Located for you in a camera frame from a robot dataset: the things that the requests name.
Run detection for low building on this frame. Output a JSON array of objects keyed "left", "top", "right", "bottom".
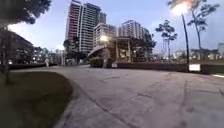
[{"left": 189, "top": 41, "right": 224, "bottom": 61}]

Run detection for pale concrete kerb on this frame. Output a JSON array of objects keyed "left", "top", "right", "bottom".
[{"left": 52, "top": 77, "right": 85, "bottom": 128}]

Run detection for dark trees by high-rise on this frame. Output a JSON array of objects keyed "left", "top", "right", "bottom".
[{"left": 62, "top": 36, "right": 88, "bottom": 65}]

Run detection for grass patch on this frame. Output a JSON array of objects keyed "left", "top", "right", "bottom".
[{"left": 0, "top": 71, "right": 74, "bottom": 128}]

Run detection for long low hedge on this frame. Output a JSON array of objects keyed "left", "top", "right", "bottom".
[{"left": 114, "top": 61, "right": 224, "bottom": 75}]

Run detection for large leafy tree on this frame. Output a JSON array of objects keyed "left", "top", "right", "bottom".
[{"left": 0, "top": 0, "right": 53, "bottom": 86}]

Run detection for lower pale striped building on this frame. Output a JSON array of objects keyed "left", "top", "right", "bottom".
[{"left": 92, "top": 22, "right": 119, "bottom": 48}]

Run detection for short white post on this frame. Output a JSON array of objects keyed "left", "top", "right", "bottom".
[{"left": 44, "top": 58, "right": 50, "bottom": 68}]

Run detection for mid-rise building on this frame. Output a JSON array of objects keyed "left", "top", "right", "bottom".
[{"left": 117, "top": 19, "right": 151, "bottom": 42}]

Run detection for street lamp post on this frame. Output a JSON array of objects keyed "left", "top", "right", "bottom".
[{"left": 171, "top": 0, "right": 192, "bottom": 73}]

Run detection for grey paved slab ground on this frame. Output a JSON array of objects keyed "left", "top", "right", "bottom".
[{"left": 9, "top": 64, "right": 224, "bottom": 128}]

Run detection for roofed open pavilion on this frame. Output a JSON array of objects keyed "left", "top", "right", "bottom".
[{"left": 87, "top": 35, "right": 150, "bottom": 67}]

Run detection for tall striped high-rise building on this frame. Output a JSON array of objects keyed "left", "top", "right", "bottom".
[{"left": 65, "top": 0, "right": 108, "bottom": 56}]

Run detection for slender sparse tree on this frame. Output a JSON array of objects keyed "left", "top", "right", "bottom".
[
  {"left": 154, "top": 19, "right": 179, "bottom": 62},
  {"left": 186, "top": 0, "right": 221, "bottom": 52}
]

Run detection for white sign board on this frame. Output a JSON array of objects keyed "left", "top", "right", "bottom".
[{"left": 188, "top": 63, "right": 202, "bottom": 73}]

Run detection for clipped green hedge block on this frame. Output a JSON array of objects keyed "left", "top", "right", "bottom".
[{"left": 88, "top": 56, "right": 115, "bottom": 69}]

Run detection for low dark hedge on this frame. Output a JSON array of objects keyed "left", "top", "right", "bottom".
[{"left": 7, "top": 62, "right": 60, "bottom": 71}]

